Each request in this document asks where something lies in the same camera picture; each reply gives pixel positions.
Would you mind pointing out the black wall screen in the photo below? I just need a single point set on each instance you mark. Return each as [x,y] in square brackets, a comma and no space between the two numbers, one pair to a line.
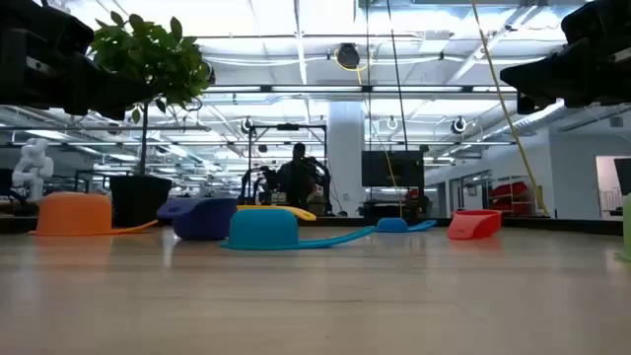
[392,167]

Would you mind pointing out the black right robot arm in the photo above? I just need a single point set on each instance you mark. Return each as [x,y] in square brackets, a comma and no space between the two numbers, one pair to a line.
[601,20]

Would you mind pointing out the person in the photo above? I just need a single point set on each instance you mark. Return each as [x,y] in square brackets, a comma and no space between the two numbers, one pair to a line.
[298,177]

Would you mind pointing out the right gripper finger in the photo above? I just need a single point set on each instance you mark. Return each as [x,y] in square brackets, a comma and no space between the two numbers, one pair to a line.
[559,59]
[537,86]

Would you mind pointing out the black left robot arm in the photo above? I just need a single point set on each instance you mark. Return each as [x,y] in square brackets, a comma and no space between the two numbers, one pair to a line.
[39,24]

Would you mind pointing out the black plant pot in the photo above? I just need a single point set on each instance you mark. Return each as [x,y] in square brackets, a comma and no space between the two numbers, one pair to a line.
[140,199]

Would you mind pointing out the teal measuring cup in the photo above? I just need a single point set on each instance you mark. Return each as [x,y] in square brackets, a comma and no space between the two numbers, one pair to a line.
[263,229]

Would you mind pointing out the black monitor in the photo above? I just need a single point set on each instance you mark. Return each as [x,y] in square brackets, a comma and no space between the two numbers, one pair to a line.
[625,175]

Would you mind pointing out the green leafy plant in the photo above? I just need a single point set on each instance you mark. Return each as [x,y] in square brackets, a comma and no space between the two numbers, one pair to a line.
[148,59]

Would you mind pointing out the small blue measuring cup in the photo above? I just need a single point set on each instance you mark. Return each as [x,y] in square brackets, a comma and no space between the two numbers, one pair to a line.
[392,226]

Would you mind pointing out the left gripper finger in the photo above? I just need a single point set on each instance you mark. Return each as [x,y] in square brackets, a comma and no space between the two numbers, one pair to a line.
[118,101]
[91,71]

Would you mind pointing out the black station frame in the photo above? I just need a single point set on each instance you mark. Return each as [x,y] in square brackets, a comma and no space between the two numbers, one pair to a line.
[288,126]

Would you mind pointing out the yellow measuring cup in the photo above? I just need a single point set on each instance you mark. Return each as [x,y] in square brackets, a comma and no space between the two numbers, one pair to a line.
[291,212]

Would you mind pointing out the black aluminium table frame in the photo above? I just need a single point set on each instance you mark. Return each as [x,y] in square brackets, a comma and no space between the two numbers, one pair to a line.
[567,224]

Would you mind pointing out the red measuring cup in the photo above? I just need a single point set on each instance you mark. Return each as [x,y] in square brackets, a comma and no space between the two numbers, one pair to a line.
[473,226]

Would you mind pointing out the orange measuring cup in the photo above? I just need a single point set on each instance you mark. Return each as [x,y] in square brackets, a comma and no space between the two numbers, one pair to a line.
[74,214]

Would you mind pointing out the red bin rack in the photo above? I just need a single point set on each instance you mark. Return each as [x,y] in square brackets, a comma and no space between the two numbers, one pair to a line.
[508,194]

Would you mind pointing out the navy blue measuring cup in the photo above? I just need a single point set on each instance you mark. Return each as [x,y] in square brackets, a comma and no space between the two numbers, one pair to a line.
[204,219]

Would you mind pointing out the white humanoid robot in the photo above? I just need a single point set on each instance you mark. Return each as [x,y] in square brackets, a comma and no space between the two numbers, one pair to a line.
[32,167]

